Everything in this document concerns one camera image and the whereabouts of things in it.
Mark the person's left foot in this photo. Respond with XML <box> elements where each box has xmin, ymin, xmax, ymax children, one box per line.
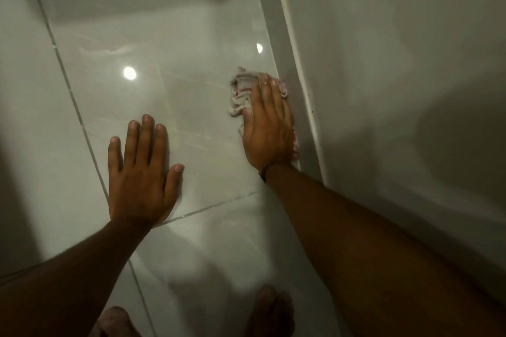
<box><xmin>89</xmin><ymin>306</ymin><xmax>142</xmax><ymax>337</ymax></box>

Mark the white and pink cleaning rag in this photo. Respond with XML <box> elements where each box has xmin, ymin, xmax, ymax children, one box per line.
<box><xmin>228</xmin><ymin>67</ymin><xmax>300</xmax><ymax>162</ymax></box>

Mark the person's foot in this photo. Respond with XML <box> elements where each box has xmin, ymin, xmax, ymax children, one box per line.
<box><xmin>89</xmin><ymin>306</ymin><xmax>142</xmax><ymax>337</ymax></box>
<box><xmin>244</xmin><ymin>285</ymin><xmax>295</xmax><ymax>337</ymax></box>

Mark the person's right foot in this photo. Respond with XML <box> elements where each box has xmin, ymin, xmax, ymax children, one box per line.
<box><xmin>244</xmin><ymin>285</ymin><xmax>295</xmax><ymax>337</ymax></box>

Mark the person's left forearm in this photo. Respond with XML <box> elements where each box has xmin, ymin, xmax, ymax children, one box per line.
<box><xmin>0</xmin><ymin>219</ymin><xmax>153</xmax><ymax>337</ymax></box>

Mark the black wristband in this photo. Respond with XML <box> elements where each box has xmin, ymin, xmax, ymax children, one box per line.
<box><xmin>259</xmin><ymin>165</ymin><xmax>277</xmax><ymax>184</ymax></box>

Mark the grey skirting board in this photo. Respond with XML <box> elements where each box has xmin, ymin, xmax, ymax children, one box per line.
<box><xmin>249</xmin><ymin>0</ymin><xmax>329</xmax><ymax>185</ymax></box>

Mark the person's left hand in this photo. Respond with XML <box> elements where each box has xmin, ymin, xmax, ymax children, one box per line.
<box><xmin>108</xmin><ymin>114</ymin><xmax>185</xmax><ymax>229</ymax></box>

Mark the person's right forearm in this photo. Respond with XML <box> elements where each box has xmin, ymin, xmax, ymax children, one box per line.
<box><xmin>264</xmin><ymin>163</ymin><xmax>506</xmax><ymax>337</ymax></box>

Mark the person's right hand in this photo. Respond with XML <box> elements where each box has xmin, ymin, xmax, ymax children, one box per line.
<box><xmin>241</xmin><ymin>73</ymin><xmax>296</xmax><ymax>172</ymax></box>

